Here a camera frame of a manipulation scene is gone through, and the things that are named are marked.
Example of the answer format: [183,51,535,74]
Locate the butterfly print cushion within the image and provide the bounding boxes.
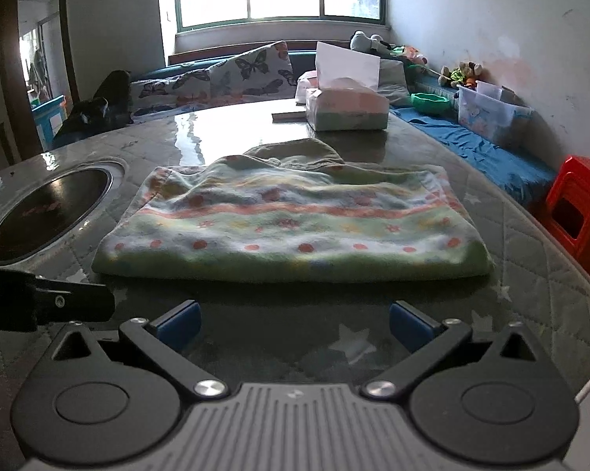
[129,42,297,119]

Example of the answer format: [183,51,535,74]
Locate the blue plastic crate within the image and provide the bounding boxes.
[31,95,66,151]

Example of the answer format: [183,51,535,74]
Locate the red plastic stool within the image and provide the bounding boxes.
[540,155,590,275]

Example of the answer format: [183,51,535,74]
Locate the black bag on floor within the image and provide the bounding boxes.
[53,70,132,149]

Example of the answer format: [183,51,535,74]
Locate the grey plush toy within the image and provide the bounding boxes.
[349,31,391,57]

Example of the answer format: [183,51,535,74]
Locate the colourful patterned fleece garment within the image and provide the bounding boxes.
[92,138,493,283]

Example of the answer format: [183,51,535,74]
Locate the grey pillow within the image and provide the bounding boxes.
[377,58,412,108]

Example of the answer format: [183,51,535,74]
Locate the pink green tissue box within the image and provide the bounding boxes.
[304,42,390,132]

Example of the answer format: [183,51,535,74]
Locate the quilted grey table cover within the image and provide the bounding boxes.
[0,101,590,470]

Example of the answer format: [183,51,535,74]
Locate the colourful plush toys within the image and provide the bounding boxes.
[439,62,483,89]

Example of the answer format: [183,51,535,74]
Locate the green plastic basin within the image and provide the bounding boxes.
[411,93,450,116]

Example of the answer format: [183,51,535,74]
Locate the clear plastic storage bin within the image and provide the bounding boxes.
[458,87,533,150]

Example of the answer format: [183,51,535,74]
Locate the flat grey remote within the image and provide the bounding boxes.
[271,112,307,123]

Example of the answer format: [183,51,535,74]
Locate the pink white tissue pack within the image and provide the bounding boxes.
[295,70,319,105]

